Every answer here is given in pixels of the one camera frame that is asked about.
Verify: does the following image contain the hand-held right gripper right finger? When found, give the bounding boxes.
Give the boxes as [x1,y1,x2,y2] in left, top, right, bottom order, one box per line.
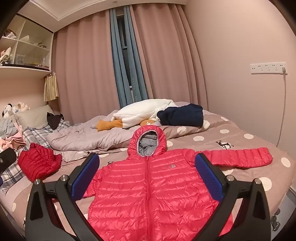
[195,152,271,241]

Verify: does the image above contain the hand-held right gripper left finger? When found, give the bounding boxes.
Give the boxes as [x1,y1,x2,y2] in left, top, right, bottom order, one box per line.
[25,152,100,241]

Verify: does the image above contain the red hooded down jacket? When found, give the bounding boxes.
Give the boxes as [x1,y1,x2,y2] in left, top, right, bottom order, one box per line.
[82,125,274,241]

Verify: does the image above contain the pile of pastel clothes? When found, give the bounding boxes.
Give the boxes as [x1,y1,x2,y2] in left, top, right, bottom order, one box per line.
[0,118,27,151]

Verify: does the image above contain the folded red down jacket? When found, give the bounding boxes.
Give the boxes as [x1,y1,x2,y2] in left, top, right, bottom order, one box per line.
[18,142,63,183]

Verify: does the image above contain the plaid cloth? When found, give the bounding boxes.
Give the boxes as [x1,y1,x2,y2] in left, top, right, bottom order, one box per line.
[0,119,71,190]

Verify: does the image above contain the grey polka dot quilt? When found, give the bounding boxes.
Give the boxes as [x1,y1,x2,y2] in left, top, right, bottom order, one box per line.
[46,102,236,163]

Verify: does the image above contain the beige pillow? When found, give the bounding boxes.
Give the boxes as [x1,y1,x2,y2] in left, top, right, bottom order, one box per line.
[14,105,55,130]

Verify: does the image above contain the stuffed toys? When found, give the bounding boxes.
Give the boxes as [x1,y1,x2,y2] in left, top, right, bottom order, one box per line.
[2,102,30,118]

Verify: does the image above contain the black garment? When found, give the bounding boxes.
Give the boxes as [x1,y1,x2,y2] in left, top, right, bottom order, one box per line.
[47,112,64,130]

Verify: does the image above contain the navy blue garment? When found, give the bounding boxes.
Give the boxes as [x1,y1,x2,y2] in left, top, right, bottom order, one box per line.
[157,103,204,127]

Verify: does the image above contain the striped yellow hanging cloth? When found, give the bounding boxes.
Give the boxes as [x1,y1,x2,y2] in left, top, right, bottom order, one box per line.
[44,72,59,102]

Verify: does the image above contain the white fleece garment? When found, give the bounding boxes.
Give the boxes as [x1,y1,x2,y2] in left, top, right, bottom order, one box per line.
[97,99,178,132]

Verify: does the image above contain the pink curtain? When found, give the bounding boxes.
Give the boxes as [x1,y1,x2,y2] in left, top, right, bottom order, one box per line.
[52,14,121,126]
[129,2,208,112]

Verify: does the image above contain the blue curtain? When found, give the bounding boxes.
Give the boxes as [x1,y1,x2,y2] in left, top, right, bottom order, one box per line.
[109,6,148,109]

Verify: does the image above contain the white wall shelf unit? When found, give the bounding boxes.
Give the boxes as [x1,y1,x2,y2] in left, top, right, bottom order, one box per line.
[0,14,55,79]

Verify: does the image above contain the white power cable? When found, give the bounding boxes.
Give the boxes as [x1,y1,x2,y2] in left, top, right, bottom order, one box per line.
[276,67,288,146]

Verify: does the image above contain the white wall socket strip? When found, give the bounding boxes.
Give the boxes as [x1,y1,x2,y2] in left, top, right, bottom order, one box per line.
[250,62,287,75]

